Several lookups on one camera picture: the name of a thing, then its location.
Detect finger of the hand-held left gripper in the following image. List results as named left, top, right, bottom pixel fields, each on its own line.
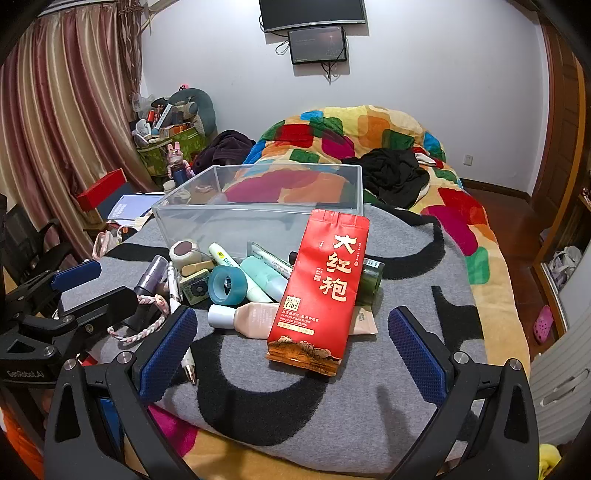
left=21, top=286, right=139, bottom=344
left=7, top=259, right=102, bottom=309

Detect clear tape roll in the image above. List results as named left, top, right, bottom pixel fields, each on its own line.
left=169, top=239, right=204, bottom=268

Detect wooden shelf unit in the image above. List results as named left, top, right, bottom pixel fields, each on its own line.
left=531, top=185, right=591, bottom=337

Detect purple bottle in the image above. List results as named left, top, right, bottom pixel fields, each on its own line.
left=134, top=255, right=169, bottom=296

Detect tan adhesive bandage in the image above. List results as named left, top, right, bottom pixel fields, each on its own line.
left=181, top=260, right=215, bottom=278

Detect blue tape roll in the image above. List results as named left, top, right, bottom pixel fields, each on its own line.
left=208, top=264, right=245, bottom=306

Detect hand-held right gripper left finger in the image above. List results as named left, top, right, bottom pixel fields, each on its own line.
left=44, top=305, right=199, bottom=480

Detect blue booklet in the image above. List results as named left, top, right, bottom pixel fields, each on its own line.
left=107, top=194, right=164, bottom=222

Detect pink white bag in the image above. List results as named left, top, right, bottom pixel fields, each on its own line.
left=92, top=226, right=125, bottom=259

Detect white toothpaste tube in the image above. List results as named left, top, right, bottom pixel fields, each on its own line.
left=247, top=240, right=298, bottom=280

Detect black chair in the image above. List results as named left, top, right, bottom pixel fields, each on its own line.
left=0, top=203, right=75, bottom=287

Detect white pen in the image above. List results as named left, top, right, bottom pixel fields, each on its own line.
left=166, top=261, right=198, bottom=386

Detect clear plastic box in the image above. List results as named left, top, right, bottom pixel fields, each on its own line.
left=151, top=164, right=365, bottom=261

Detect grey neck pillow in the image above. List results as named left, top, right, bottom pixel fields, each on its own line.
left=168, top=88, right=218, bottom=137

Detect small black monitor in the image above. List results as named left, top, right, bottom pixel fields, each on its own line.
left=287, top=26, right=348, bottom=65

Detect dark purple clothes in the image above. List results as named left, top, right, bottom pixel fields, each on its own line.
left=191, top=130, right=257, bottom=175

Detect black monitor cable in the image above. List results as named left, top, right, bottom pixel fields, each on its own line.
left=321, top=46, right=348, bottom=78

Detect yellow soft item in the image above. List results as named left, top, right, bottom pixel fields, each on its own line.
left=538, top=443, right=561, bottom=478

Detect black clothes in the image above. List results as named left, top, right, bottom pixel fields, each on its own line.
left=342, top=148, right=431, bottom=209

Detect peach tube with white cap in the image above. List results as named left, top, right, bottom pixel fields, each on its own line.
left=208, top=302, right=380, bottom=337

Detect green storage box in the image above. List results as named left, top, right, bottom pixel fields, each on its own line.
left=136, top=127, right=206, bottom=178

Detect orange cloth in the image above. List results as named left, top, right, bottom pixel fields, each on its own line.
left=0, top=406, right=42, bottom=480

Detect pink clog shoe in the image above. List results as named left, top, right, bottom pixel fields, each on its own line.
left=533, top=305, right=554, bottom=344

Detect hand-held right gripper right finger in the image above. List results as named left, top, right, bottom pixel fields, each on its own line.
left=385, top=305, right=541, bottom=480

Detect red box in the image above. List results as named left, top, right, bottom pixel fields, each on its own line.
left=76, top=168, right=127, bottom=210

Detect pink white braided cord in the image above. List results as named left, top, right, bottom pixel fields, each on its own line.
left=107, top=293, right=174, bottom=347

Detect white green tube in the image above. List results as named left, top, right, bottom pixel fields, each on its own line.
left=209, top=242, right=241, bottom=268

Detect colourful patchwork quilt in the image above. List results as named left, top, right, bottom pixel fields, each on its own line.
left=115, top=105, right=532, bottom=480

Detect striped pink beige curtain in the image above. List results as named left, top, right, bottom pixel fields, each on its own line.
left=0, top=0, right=155, bottom=259

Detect mint green tube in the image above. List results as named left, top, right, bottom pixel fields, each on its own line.
left=240, top=255, right=289, bottom=303

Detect pink rabbit toy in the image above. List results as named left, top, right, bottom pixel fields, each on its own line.
left=166, top=142, right=190, bottom=169

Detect green spray bottle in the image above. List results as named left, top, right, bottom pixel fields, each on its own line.
left=355, top=257, right=385, bottom=305

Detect grey black blanket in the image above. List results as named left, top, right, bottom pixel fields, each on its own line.
left=60, top=203, right=490, bottom=462

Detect red tea packet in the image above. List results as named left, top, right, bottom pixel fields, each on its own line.
left=267, top=209, right=371, bottom=376

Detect large black monitor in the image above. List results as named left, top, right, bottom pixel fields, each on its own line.
left=259, top=0, right=368, bottom=33

